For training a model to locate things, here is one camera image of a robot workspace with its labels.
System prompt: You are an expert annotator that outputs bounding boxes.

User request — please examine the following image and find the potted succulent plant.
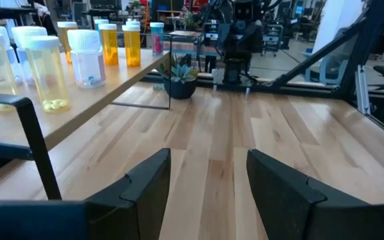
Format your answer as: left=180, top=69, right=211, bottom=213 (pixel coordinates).
left=156, top=53, right=200, bottom=101

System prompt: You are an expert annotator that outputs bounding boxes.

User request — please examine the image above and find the wooden shelf with black frame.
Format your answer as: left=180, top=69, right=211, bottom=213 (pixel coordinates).
left=0, top=31, right=173, bottom=201

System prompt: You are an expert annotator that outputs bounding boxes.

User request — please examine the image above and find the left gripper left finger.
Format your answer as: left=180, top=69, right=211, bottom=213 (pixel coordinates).
left=84, top=147, right=173, bottom=240

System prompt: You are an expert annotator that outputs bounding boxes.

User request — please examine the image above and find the blue bottle with pink pills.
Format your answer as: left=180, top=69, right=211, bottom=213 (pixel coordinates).
left=149, top=21, right=165, bottom=57

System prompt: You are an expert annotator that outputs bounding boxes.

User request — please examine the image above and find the orange pill bottle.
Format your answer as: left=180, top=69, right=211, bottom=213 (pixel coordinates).
left=57, top=21, right=79, bottom=65
left=98, top=23, right=120, bottom=67
left=122, top=24, right=142, bottom=68

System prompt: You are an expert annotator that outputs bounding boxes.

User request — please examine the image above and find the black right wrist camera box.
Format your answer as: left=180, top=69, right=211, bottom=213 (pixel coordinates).
left=231, top=0, right=256, bottom=22

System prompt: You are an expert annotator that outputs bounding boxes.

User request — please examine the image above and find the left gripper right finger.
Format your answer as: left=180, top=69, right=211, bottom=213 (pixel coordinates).
left=245, top=148, right=379, bottom=240

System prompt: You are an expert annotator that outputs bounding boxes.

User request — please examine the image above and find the black equipment rack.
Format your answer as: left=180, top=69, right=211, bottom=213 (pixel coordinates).
left=261, top=23, right=283, bottom=57

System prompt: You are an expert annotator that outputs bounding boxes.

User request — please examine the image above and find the clear pill bottle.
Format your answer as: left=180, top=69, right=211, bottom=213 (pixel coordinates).
left=66, top=29, right=107, bottom=89
left=10, top=25, right=49, bottom=86

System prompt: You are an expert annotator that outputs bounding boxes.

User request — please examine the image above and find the grey office chair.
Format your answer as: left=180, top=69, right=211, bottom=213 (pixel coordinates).
left=317, top=28, right=348, bottom=86

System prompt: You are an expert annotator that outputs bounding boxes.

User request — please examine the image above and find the blue pill bottle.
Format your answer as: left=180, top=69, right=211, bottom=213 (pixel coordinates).
left=93, top=18, right=110, bottom=34

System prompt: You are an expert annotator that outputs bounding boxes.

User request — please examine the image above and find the silver aluminium extrusion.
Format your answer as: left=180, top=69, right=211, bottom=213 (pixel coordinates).
left=354, top=64, right=372, bottom=117

